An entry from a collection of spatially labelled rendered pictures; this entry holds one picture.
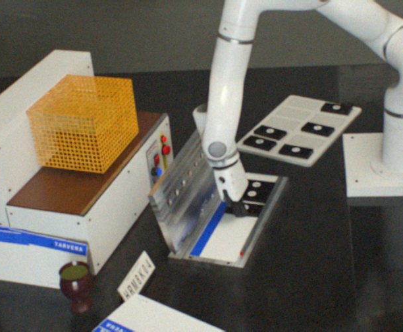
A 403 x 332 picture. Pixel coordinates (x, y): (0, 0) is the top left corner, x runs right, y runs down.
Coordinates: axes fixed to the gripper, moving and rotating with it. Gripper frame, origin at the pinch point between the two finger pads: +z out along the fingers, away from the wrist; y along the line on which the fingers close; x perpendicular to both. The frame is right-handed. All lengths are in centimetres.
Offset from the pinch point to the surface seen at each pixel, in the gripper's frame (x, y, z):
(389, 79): -23, 98, 10
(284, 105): 7, 70, 2
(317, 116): -5, 64, 5
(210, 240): 4.9, -12.2, 1.6
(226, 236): 1.3, -9.5, 2.4
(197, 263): 5.2, -21.3, 2.1
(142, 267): 16.0, -29.7, -2.9
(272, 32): 60, 213, 26
